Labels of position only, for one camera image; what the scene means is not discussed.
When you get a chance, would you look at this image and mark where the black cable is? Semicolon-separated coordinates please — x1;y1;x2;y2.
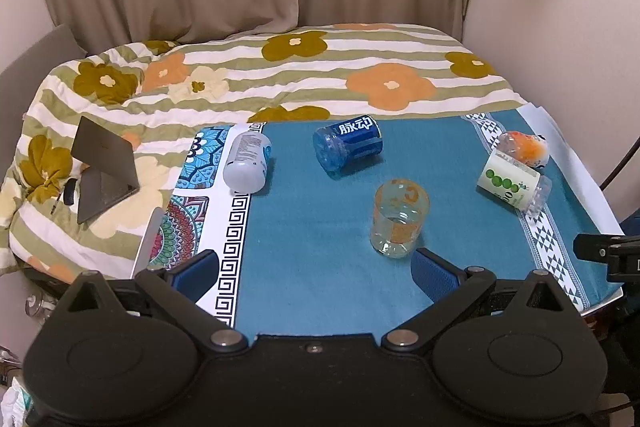
600;144;640;188

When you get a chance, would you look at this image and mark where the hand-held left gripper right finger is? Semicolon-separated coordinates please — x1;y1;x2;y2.
381;248;567;354

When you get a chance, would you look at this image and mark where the floral striped blanket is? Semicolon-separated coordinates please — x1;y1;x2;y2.
0;23;531;284

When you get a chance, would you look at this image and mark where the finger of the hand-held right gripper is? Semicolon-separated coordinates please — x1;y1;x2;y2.
573;233;627;261

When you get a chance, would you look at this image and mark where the white plastic bottle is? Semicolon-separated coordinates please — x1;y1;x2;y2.
222;131;272;193

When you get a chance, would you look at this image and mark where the silver laptop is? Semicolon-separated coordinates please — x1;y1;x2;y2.
131;207;166;280

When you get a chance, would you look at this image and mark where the grey tablet with stand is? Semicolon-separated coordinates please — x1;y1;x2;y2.
70;116;141;225

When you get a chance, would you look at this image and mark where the blue labelled bottle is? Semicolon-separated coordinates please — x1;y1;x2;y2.
313;114;384;174

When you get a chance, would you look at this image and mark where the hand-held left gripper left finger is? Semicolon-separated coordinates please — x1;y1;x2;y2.
60;249;249;354

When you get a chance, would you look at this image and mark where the clear cup with orange print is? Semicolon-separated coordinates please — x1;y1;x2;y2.
370;179;431;260

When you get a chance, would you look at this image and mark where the teal patterned tablecloth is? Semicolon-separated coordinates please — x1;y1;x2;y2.
145;109;624;331

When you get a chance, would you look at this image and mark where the grey headboard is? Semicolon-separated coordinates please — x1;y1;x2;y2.
0;24;89;108

